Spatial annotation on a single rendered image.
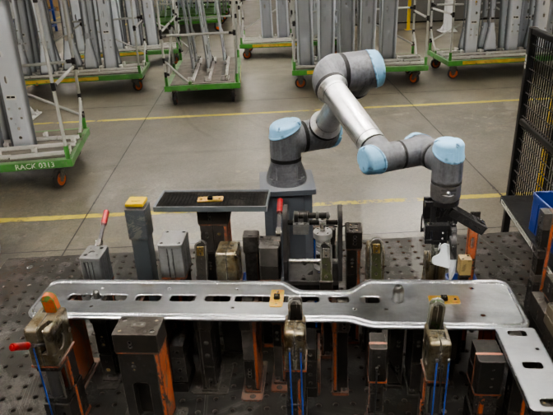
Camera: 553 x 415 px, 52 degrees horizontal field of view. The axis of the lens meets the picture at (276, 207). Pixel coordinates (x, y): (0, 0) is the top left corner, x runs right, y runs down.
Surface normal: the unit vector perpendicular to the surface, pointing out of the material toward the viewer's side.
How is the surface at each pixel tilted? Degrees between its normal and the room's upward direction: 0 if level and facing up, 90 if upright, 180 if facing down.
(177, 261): 90
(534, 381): 0
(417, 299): 0
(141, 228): 90
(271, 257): 90
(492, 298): 0
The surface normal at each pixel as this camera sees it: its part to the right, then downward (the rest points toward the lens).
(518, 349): -0.04, -0.91
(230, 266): -0.07, 0.42
